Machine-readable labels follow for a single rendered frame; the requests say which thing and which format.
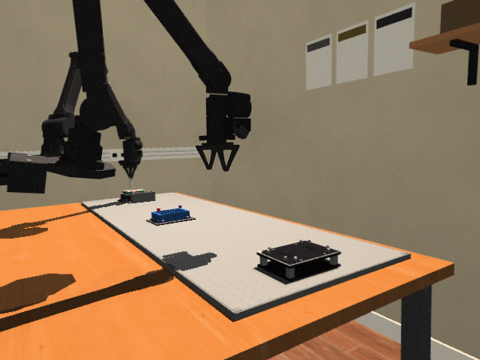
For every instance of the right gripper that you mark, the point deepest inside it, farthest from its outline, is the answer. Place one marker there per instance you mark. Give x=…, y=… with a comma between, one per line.
x=216, y=142

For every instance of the white perforated base plate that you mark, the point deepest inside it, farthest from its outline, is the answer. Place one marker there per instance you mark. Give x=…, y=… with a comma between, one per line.
x=216, y=254

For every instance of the blue grid rack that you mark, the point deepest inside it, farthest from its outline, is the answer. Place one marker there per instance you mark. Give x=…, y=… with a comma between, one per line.
x=170, y=215

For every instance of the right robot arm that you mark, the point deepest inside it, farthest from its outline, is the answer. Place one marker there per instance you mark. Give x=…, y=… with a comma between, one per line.
x=82, y=148

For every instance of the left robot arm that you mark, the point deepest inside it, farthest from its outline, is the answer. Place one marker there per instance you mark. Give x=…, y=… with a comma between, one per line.
x=61, y=120

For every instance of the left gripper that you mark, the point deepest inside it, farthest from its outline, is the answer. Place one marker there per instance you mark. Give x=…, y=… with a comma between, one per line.
x=129, y=163

